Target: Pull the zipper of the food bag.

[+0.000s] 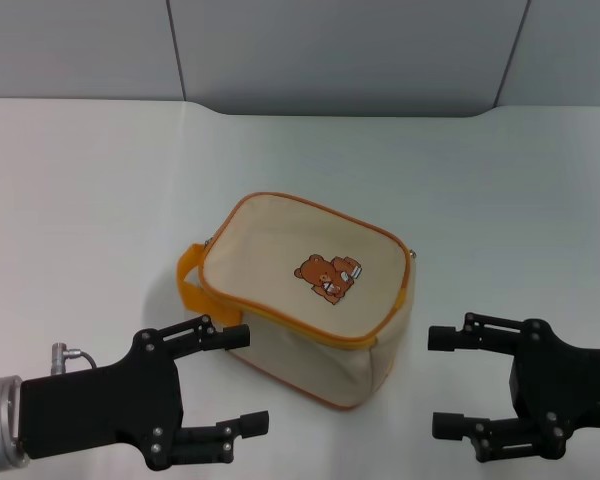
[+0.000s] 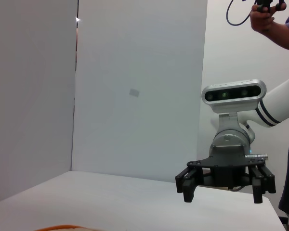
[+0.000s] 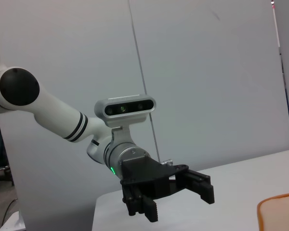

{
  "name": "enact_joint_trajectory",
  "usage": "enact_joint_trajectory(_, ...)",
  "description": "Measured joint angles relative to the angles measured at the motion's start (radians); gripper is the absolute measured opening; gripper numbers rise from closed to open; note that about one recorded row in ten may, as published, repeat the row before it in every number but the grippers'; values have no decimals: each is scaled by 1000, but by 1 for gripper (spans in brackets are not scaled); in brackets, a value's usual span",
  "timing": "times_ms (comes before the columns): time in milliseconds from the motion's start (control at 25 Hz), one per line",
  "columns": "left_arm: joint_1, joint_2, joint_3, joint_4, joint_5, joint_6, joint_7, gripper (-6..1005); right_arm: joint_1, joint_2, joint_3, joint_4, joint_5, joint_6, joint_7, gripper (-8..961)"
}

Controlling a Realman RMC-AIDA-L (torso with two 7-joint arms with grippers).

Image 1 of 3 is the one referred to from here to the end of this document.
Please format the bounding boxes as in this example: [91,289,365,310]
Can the beige bear print food bag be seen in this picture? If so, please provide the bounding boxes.
[176,191,421,413]

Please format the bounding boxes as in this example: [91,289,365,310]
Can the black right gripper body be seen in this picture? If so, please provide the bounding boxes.
[508,318,600,460]

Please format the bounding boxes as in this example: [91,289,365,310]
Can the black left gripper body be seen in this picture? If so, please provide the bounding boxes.
[19,327,185,472]

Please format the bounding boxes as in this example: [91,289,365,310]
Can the left gripper connector cable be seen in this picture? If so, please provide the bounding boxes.
[50,341,99,377]

